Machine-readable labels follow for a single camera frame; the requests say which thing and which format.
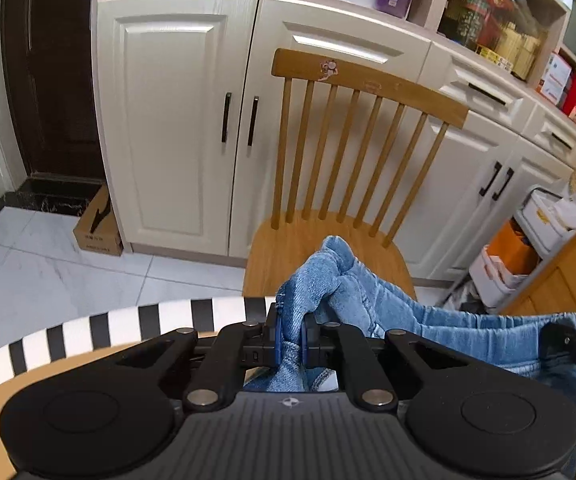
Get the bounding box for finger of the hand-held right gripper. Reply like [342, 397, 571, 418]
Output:
[539, 323, 576, 363]

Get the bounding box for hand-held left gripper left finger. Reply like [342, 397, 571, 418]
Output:
[113, 302, 285, 413]

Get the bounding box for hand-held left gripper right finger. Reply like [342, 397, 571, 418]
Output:
[300, 312, 471, 411]

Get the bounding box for blue denim pants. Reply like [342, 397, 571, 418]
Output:
[243, 235, 576, 413]

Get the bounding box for wooden spindle chair with sticker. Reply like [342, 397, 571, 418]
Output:
[242, 48, 470, 301]

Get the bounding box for orange bin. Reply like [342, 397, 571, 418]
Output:
[485, 220, 541, 276]

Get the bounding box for white plastic storage cart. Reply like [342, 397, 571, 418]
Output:
[435, 185, 576, 313]

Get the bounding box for brown cardboard box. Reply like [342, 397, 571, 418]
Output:
[73, 185, 124, 257]

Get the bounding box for white panelled cabinet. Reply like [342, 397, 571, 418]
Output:
[91, 0, 576, 281]

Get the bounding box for white and orange carton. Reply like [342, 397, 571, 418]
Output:
[537, 52, 573, 107]

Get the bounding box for shelf row of jars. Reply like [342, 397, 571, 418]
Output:
[438, 0, 544, 81]

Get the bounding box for beige open shelf unit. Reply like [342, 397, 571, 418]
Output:
[338, 0, 576, 171]

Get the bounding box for dark wooden door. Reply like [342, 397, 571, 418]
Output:
[0, 0, 109, 181]

